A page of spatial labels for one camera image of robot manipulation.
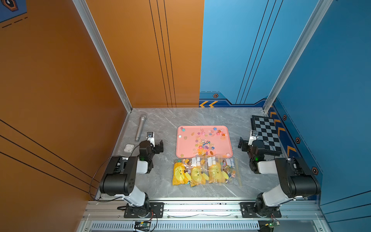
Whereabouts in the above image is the right green circuit board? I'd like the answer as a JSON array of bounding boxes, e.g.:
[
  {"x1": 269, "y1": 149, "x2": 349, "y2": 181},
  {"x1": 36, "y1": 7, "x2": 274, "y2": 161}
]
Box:
[{"x1": 260, "y1": 222, "x2": 280, "y2": 232}]

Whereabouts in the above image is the aluminium front rail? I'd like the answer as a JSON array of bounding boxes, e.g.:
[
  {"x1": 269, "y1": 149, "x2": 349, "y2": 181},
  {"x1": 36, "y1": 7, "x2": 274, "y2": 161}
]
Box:
[{"x1": 82, "y1": 198, "x2": 325, "y2": 221}]

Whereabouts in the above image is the pink plastic tray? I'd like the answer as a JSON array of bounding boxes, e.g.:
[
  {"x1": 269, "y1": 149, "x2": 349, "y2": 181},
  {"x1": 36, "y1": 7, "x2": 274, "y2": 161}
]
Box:
[{"x1": 176, "y1": 126, "x2": 233, "y2": 159}]

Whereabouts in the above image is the white earbuds case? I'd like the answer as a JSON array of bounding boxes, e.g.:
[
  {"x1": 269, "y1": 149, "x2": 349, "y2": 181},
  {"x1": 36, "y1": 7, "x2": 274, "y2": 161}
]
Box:
[{"x1": 124, "y1": 144, "x2": 135, "y2": 153}]

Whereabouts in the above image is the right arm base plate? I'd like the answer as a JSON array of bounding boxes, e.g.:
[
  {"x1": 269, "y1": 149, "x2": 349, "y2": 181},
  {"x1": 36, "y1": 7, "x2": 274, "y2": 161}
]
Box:
[{"x1": 240, "y1": 202, "x2": 282, "y2": 218}]

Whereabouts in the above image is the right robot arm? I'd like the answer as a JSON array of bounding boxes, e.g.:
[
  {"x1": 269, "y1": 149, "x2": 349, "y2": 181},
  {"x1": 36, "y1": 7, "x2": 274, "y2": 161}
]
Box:
[{"x1": 238, "y1": 138, "x2": 321, "y2": 218}]

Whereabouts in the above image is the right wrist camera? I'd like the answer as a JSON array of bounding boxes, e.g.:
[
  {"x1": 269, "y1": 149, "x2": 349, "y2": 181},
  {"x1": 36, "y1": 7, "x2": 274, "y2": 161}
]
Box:
[{"x1": 248, "y1": 130, "x2": 259, "y2": 146}]

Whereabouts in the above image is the left green circuit board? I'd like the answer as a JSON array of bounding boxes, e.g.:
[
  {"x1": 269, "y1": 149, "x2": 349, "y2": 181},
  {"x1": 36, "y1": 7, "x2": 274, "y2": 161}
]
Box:
[{"x1": 133, "y1": 221, "x2": 151, "y2": 232}]

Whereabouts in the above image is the yellow duck ziploc bag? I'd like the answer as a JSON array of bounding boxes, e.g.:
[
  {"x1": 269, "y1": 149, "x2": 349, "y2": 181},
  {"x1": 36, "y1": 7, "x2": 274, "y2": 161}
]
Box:
[
  {"x1": 172, "y1": 159, "x2": 191, "y2": 186},
  {"x1": 190, "y1": 157, "x2": 209, "y2": 187},
  {"x1": 206, "y1": 157, "x2": 242, "y2": 187}
]

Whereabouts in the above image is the black white chessboard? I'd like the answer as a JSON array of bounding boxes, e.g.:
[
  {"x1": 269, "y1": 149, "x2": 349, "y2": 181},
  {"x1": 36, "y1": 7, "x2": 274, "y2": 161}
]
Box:
[{"x1": 251, "y1": 116, "x2": 282, "y2": 156}]

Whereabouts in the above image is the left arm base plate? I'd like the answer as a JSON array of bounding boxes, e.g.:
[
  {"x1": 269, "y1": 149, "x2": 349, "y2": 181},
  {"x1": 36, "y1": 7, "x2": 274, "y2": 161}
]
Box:
[{"x1": 124, "y1": 202, "x2": 164, "y2": 218}]

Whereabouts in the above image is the green circuit board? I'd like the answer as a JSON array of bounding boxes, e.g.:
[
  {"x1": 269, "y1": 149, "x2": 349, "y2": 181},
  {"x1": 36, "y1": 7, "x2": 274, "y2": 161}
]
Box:
[
  {"x1": 133, "y1": 221, "x2": 151, "y2": 232},
  {"x1": 260, "y1": 222, "x2": 280, "y2": 232}
]

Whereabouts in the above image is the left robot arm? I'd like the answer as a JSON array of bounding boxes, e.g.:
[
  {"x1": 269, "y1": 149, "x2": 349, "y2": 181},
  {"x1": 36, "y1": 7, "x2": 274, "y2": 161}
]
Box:
[{"x1": 100, "y1": 140, "x2": 164, "y2": 218}]

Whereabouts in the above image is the aluminium corner post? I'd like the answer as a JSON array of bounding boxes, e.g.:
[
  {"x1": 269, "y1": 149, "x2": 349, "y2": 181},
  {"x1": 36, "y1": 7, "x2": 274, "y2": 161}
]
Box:
[
  {"x1": 72, "y1": 0, "x2": 132, "y2": 114},
  {"x1": 262, "y1": 0, "x2": 333, "y2": 114}
]

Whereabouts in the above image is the right aluminium corner post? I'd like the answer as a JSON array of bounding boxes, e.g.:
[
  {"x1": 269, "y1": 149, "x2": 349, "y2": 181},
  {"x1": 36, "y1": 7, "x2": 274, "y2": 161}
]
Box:
[{"x1": 262, "y1": 0, "x2": 333, "y2": 114}]

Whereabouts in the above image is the silver microphone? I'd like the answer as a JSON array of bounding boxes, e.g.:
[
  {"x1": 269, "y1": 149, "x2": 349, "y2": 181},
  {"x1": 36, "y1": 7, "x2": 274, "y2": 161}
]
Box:
[{"x1": 135, "y1": 115, "x2": 147, "y2": 142}]

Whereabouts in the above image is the left aluminium corner post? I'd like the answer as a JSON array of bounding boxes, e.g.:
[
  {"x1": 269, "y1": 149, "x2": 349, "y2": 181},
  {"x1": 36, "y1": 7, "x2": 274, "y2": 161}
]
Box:
[{"x1": 72, "y1": 0, "x2": 132, "y2": 114}]

